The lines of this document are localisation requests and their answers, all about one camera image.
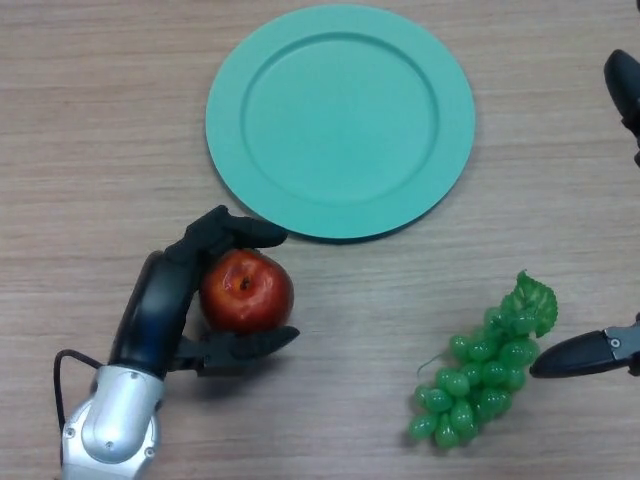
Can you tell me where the green plastic grape bunch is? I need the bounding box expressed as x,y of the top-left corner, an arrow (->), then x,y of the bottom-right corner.
408,269 -> 559,450

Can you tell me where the red apple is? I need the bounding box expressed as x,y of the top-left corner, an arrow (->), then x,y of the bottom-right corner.
198,248 -> 295,335

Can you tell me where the green round plate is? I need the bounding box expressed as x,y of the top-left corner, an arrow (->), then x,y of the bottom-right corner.
204,3 -> 476,245

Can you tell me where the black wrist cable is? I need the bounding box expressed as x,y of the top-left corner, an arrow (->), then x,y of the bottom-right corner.
52,349 -> 110,451

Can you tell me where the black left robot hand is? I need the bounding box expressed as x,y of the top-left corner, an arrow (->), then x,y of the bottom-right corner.
107,204 -> 301,386

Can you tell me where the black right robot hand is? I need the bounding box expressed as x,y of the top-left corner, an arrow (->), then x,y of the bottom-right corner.
529,48 -> 640,380

